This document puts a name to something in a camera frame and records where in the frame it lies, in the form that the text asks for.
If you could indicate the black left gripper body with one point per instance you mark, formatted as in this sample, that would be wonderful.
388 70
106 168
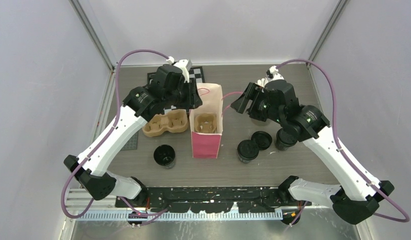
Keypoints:
180 97

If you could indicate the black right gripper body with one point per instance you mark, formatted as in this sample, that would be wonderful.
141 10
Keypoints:
262 110

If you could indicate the pink paper bag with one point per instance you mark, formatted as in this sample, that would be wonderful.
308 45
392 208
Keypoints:
207 146

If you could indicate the black coffee cup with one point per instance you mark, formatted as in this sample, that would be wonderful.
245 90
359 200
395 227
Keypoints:
284 140
248 151
165 156

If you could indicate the stack of black lids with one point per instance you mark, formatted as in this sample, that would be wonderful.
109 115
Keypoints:
262 139

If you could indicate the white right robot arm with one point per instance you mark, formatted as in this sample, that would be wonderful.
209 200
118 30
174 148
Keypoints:
358 193

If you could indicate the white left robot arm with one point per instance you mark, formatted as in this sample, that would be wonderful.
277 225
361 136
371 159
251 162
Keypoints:
137 109

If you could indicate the cup of white paper straws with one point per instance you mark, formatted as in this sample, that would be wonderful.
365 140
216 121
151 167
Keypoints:
263 82

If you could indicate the black white chessboard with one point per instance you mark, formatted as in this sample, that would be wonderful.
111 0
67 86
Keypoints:
195 73

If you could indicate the brown cardboard cup carrier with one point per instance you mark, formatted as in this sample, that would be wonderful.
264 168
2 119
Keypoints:
174 121

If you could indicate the grey building baseplate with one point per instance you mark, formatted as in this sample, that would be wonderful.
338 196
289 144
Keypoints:
132 143

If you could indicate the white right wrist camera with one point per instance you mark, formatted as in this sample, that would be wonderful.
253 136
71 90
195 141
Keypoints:
273 74

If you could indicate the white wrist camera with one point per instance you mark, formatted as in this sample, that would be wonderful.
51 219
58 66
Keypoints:
183 64
273 74

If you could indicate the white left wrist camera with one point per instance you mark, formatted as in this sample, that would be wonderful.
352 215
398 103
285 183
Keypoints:
183 64

